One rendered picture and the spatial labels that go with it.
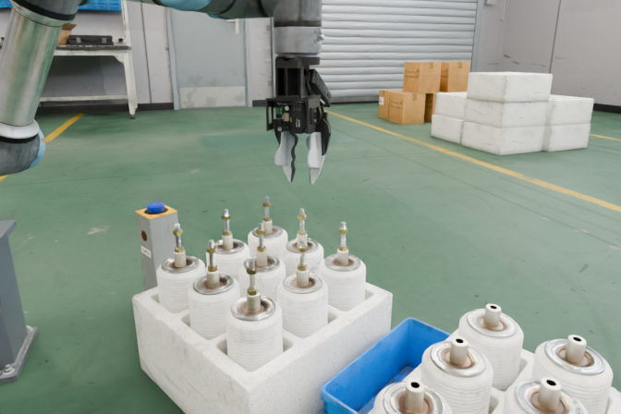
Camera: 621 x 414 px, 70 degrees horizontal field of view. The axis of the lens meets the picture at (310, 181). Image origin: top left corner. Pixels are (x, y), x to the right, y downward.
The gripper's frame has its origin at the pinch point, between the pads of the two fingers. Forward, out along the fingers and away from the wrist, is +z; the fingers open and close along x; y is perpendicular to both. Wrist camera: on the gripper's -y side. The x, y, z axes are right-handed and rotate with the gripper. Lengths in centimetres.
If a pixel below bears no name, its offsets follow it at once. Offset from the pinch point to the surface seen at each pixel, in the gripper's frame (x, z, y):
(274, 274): -6.7, 21.8, -2.0
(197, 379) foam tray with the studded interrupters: -14.4, 34.9, 15.3
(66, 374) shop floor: -50, 46, 12
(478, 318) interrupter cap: 31.1, 21.0, 2.2
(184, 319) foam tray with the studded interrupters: -21.7, 29.1, 7.8
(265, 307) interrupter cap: -3.0, 21.0, 10.5
